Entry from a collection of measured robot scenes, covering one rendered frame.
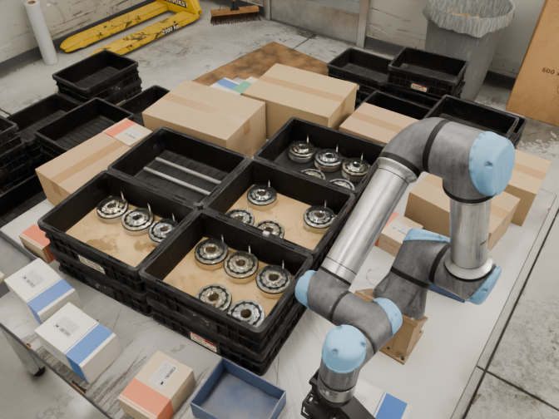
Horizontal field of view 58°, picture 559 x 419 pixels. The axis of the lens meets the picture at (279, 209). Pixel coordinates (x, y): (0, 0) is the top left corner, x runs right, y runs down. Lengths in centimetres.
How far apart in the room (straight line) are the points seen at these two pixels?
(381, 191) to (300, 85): 125
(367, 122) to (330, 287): 117
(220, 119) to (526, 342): 168
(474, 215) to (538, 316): 162
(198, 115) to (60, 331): 98
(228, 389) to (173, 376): 16
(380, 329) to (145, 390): 69
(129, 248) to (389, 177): 90
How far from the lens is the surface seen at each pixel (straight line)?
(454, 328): 166
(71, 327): 158
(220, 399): 147
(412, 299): 142
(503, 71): 437
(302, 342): 155
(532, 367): 256
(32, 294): 170
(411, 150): 109
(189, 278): 155
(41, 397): 245
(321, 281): 106
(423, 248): 141
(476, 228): 120
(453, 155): 105
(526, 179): 200
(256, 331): 130
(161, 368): 145
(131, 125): 217
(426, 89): 311
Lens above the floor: 201
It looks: 43 degrees down
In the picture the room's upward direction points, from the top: straight up
